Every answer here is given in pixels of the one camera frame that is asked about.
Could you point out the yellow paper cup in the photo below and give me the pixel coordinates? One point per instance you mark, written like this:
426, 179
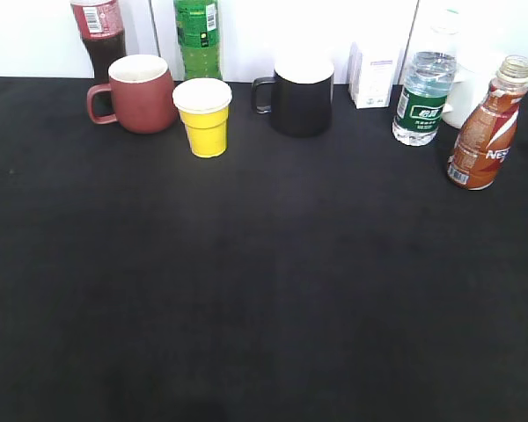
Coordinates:
203, 104

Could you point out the brown coffee drink bottle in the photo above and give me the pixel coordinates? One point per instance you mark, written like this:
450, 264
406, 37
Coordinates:
485, 139

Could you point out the black ceramic mug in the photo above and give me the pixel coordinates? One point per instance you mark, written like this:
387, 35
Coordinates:
298, 97

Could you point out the red ceramic mug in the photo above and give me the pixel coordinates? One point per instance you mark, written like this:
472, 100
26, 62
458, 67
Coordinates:
141, 89

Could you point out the white carton box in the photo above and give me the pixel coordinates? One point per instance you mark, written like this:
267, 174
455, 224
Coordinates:
371, 70

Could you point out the water bottle green label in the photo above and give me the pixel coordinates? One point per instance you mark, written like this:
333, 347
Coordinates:
427, 84

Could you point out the green soda bottle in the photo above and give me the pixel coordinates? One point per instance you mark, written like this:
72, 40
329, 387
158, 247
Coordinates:
199, 37

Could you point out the cola bottle red label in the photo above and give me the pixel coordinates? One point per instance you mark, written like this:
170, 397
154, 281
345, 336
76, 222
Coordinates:
102, 32

